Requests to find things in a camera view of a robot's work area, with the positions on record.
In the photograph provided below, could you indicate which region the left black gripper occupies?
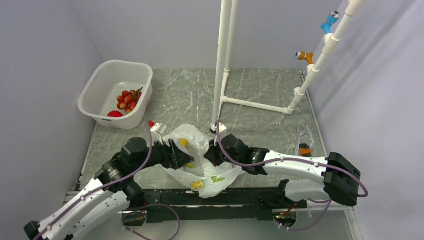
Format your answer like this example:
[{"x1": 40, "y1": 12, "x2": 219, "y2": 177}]
[{"x1": 132, "y1": 136, "x2": 195, "y2": 172}]

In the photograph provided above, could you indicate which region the yellow fake fruit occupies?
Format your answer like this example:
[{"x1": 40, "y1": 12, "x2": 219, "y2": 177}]
[{"x1": 179, "y1": 138, "x2": 195, "y2": 169}]

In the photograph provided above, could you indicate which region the white plastic bag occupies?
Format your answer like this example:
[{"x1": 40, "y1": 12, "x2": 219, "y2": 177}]
[{"x1": 163, "y1": 124, "x2": 245, "y2": 199}]

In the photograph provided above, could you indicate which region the red orange fake fruit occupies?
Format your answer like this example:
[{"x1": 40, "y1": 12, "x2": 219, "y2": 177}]
[{"x1": 116, "y1": 87, "x2": 144, "y2": 114}]

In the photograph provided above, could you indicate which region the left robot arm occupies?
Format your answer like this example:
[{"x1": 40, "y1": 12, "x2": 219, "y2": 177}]
[{"x1": 24, "y1": 137, "x2": 195, "y2": 240}]

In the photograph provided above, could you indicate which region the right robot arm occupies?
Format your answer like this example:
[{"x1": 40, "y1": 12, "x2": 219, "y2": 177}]
[{"x1": 204, "y1": 134, "x2": 368, "y2": 208}]

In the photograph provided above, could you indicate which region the silver wrench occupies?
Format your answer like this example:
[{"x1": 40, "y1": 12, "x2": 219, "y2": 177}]
[{"x1": 294, "y1": 126, "x2": 306, "y2": 156}]

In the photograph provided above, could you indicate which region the orange black brush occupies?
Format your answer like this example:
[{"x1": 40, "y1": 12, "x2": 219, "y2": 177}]
[{"x1": 299, "y1": 143, "x2": 312, "y2": 157}]

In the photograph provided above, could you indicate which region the white plastic basin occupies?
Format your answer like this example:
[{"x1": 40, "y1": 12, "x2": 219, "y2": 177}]
[{"x1": 77, "y1": 60, "x2": 153, "y2": 130}]

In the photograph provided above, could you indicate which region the orange nozzle on pipe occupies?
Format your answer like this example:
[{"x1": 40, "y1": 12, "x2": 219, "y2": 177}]
[{"x1": 295, "y1": 50, "x2": 314, "y2": 65}]

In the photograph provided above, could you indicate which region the blue nozzle on pipe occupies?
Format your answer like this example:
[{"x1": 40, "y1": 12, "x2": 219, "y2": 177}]
[{"x1": 320, "y1": 11, "x2": 340, "y2": 35}]

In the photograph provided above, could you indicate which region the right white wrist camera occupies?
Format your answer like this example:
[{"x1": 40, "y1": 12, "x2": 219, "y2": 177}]
[{"x1": 210, "y1": 121, "x2": 228, "y2": 143}]

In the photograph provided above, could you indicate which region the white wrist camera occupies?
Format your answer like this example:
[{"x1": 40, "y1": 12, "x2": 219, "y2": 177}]
[
  {"x1": 210, "y1": 121, "x2": 228, "y2": 143},
  {"x1": 148, "y1": 120, "x2": 168, "y2": 145}
]

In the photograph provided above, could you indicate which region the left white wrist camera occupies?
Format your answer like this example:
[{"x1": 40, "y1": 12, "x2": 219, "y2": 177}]
[{"x1": 148, "y1": 120, "x2": 168, "y2": 145}]

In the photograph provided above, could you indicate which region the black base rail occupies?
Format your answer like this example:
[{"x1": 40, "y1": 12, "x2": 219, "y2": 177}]
[{"x1": 122, "y1": 187, "x2": 308, "y2": 227}]

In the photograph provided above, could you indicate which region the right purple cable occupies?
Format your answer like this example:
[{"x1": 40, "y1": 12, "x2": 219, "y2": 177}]
[{"x1": 214, "y1": 120, "x2": 369, "y2": 232}]

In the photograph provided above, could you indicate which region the white PVC pipe frame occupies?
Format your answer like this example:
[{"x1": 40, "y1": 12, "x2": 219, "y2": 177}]
[{"x1": 212, "y1": 0, "x2": 363, "y2": 122}]

